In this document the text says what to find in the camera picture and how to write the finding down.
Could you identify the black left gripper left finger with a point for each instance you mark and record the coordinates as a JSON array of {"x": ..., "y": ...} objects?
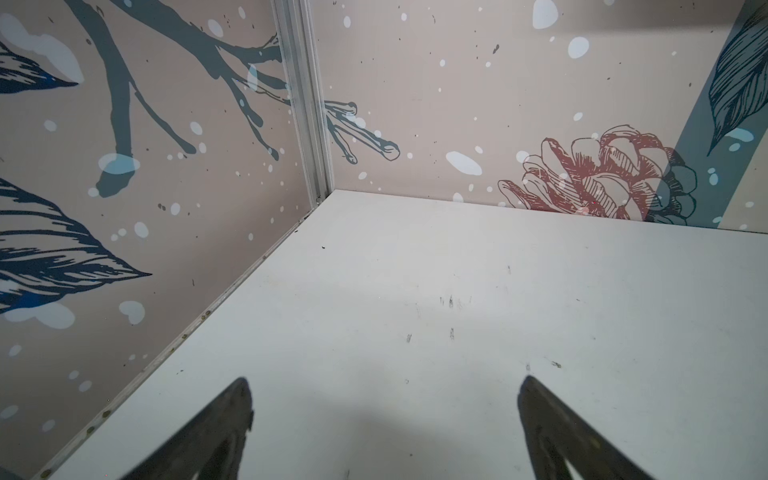
[{"x": 209, "y": 446}]

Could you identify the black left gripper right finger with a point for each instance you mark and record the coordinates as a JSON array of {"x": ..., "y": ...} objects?
[{"x": 560, "y": 441}]

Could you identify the aluminium frame corner post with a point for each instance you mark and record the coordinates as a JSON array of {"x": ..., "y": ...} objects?
[{"x": 301, "y": 67}]

